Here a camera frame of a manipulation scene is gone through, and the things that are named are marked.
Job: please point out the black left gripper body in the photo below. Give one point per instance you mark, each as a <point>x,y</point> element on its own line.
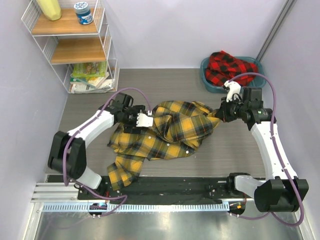
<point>129,119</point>

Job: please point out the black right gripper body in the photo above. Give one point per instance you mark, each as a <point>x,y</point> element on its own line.
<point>232,110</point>

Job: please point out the yellow plaid long sleeve shirt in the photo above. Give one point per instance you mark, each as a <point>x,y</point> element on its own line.
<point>178,130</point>

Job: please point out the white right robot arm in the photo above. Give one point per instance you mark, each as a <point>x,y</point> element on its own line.
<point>282,189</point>

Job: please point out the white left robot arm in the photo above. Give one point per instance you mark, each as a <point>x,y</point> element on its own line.
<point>68,153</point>

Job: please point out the red plaid long sleeve shirt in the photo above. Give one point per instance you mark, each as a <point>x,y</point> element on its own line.
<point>222,67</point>

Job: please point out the stack of books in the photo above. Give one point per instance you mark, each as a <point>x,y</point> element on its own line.
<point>93,84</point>

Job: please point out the teal plastic basket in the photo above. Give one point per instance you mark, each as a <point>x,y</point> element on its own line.
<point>258,81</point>

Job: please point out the green picture book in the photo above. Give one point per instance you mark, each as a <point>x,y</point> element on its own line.
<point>89,69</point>

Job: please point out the blue lidded jar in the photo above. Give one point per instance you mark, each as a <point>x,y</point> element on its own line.
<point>83,13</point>

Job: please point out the yellow plastic bottle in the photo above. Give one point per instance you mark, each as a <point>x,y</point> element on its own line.
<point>50,8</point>

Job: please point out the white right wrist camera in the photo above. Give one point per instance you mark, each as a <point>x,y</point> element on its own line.
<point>233,90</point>

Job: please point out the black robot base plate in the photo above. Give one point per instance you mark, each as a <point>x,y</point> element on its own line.
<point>155,190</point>

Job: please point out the white wire shelf rack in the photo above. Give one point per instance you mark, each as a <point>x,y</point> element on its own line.
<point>65,42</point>

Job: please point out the white slotted cable duct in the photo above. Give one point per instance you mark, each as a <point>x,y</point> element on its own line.
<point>95,207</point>

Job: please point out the aluminium frame rail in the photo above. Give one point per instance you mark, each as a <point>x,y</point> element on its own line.
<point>283,14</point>

